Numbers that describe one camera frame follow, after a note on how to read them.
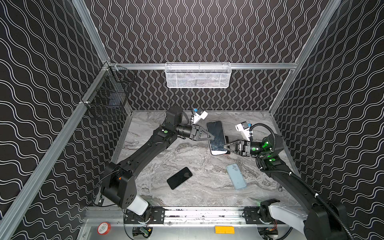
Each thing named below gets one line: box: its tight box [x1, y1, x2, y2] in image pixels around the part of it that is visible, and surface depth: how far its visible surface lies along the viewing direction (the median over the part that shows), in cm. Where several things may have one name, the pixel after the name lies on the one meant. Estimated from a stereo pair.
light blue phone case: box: [226, 163, 247, 190], surface depth 90 cm
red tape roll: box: [97, 222, 112, 235], surface depth 71 cm
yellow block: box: [214, 226, 235, 234], surface depth 71 cm
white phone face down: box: [206, 120, 228, 156], surface depth 66 cm
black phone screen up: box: [166, 167, 193, 190], surface depth 90 cm
